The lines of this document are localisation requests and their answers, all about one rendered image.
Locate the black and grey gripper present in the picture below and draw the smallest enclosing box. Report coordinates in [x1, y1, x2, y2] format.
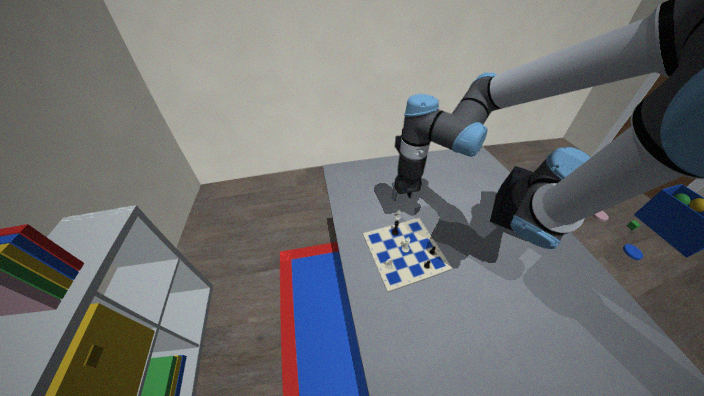
[391, 135, 430, 201]

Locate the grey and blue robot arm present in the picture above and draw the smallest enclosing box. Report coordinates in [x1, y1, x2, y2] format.
[402, 0, 704, 249]

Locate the blue and cream chessboard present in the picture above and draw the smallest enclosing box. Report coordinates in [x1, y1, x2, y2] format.
[363, 218, 452, 292]

